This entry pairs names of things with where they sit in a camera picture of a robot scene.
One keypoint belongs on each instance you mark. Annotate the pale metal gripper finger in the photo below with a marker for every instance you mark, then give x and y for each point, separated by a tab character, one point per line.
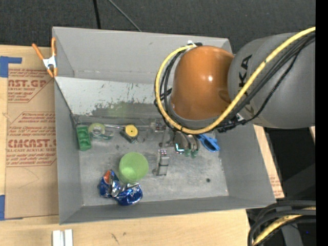
163	163
159	127

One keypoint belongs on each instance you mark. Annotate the grey metal bin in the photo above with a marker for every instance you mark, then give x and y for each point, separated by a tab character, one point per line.
179	183

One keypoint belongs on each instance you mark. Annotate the blue plastic clip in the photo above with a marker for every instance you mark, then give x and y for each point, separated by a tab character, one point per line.
209	142

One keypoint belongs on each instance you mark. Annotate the yellow round disc black base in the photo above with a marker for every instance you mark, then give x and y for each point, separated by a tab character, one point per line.
131	131

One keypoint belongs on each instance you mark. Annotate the light green plastic cup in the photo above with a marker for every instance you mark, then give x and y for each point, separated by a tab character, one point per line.
133	166

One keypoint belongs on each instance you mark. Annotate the crushed blue drink can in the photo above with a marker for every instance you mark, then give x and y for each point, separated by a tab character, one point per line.
126	195

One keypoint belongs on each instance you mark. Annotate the green toy block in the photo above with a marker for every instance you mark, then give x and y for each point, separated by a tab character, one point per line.
83	137

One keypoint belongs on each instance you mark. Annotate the brown cardboard board red print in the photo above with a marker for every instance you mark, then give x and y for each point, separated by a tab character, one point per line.
30	178

